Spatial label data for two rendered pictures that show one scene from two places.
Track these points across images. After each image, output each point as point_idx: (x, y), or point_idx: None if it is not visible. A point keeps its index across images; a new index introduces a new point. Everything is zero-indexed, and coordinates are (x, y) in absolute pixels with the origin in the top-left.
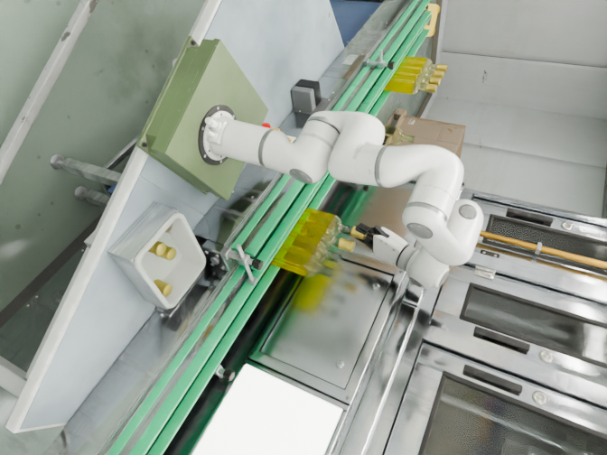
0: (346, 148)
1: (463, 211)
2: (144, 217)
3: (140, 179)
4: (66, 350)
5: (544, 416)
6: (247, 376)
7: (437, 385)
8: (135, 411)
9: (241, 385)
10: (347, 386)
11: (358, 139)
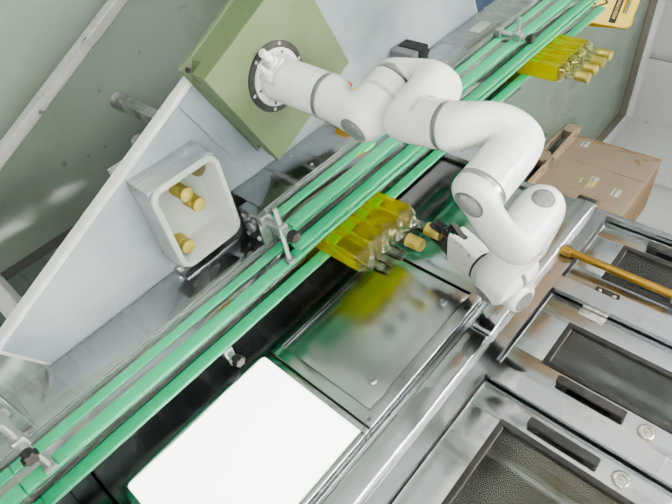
0: (405, 98)
1: (537, 196)
2: (175, 154)
3: (178, 110)
4: (64, 280)
5: (620, 503)
6: (262, 371)
7: (488, 434)
8: (123, 368)
9: (252, 378)
10: (373, 407)
11: (421, 89)
